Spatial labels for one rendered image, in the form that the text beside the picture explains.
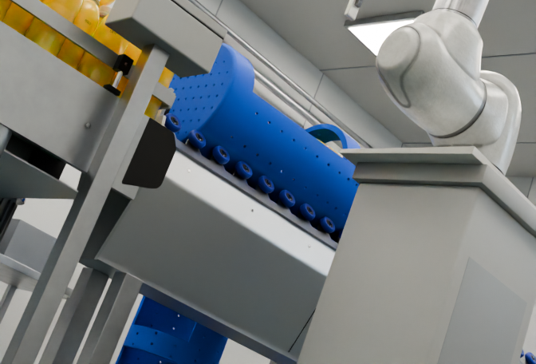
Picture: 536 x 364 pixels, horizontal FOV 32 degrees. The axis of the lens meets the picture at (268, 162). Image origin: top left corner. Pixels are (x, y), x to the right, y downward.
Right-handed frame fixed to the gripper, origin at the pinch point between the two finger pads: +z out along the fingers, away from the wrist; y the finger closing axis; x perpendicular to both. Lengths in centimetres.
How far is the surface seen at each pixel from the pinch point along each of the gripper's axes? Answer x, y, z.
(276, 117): -16.4, 7.2, 44.1
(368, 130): 363, -343, -184
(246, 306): 0, 2, 85
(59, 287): -59, 21, 104
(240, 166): -18, 4, 58
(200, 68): -53, 25, 55
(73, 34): -73, 11, 59
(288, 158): -8, 7, 50
